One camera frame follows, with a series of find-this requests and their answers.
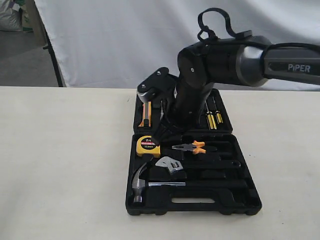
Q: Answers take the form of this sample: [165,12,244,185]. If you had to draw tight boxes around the clear tester screwdriver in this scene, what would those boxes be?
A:
[159,100,165,120]

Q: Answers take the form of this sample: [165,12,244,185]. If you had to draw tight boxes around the black plastic tool case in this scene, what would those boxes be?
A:
[125,89,262,216]

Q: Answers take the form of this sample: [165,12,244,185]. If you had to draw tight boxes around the steel claw hammer black grip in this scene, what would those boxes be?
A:
[131,162,248,203]

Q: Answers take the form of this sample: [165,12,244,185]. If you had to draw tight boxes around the large yellow black screwdriver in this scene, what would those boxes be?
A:
[205,102,217,130]

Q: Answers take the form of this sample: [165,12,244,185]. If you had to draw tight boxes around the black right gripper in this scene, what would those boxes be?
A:
[152,79,214,145]

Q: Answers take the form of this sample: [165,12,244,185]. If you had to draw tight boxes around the adjustable wrench black handle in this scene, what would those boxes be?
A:
[154,156,242,176]

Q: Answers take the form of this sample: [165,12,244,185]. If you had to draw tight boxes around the grey plastic sack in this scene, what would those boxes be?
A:
[0,0,25,32]

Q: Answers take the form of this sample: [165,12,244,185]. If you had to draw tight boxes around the orange utility knife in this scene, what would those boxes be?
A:
[138,101,152,128]

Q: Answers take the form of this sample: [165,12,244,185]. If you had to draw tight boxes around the small yellow black screwdriver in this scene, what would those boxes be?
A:
[212,96,223,124]

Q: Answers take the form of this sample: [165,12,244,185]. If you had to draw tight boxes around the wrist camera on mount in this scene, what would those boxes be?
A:
[137,67,178,103]

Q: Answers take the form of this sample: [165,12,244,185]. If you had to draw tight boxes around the green white box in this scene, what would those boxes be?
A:
[20,0,33,33]

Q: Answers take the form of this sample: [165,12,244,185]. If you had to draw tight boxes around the black backdrop stand pole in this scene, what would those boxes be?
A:
[35,3,65,88]

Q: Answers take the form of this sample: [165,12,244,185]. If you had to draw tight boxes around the orange handled pliers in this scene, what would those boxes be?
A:
[171,140,206,155]

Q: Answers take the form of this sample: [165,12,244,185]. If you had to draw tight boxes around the white backdrop cloth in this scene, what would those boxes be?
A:
[36,0,320,89]

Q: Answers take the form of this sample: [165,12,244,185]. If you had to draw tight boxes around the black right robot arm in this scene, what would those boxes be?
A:
[141,35,320,144]

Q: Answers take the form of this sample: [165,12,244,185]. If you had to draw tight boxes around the yellow tape measure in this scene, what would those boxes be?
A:
[136,135,161,158]

